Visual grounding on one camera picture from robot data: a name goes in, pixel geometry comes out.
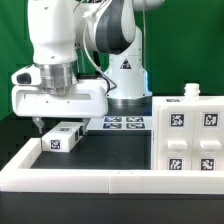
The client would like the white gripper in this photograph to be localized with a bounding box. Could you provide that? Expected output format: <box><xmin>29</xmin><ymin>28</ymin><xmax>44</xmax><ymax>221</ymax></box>
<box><xmin>12</xmin><ymin>79</ymin><xmax>108</xmax><ymax>136</ymax></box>

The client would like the white cabinet top block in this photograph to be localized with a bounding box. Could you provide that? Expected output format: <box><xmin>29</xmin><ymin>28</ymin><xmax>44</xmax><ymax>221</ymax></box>
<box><xmin>41</xmin><ymin>122</ymin><xmax>84</xmax><ymax>153</ymax></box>

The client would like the white cabinet door panel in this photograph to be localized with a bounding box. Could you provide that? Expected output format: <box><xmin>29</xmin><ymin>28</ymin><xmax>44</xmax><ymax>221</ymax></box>
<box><xmin>157</xmin><ymin>110</ymin><xmax>194</xmax><ymax>171</ymax></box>

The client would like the white cabinet body box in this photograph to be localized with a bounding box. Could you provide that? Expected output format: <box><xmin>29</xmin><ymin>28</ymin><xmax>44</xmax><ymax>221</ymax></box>
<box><xmin>151</xmin><ymin>83</ymin><xmax>224</xmax><ymax>172</ymax></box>

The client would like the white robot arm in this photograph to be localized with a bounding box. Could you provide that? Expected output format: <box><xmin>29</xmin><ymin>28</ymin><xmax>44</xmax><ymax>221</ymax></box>
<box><xmin>11</xmin><ymin>0</ymin><xmax>165</xmax><ymax>128</ymax></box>

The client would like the white marker base plate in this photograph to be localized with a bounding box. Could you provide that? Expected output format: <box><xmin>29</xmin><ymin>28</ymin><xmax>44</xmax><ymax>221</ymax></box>
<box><xmin>87</xmin><ymin>116</ymin><xmax>152</xmax><ymax>131</ymax></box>

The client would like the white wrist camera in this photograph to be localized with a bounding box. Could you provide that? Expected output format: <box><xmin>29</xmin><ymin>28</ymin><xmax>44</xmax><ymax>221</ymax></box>
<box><xmin>11</xmin><ymin>65</ymin><xmax>42</xmax><ymax>86</ymax></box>

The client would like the white workspace border frame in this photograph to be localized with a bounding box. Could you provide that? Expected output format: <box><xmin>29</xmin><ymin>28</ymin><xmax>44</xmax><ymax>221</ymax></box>
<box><xmin>0</xmin><ymin>138</ymin><xmax>224</xmax><ymax>195</ymax></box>

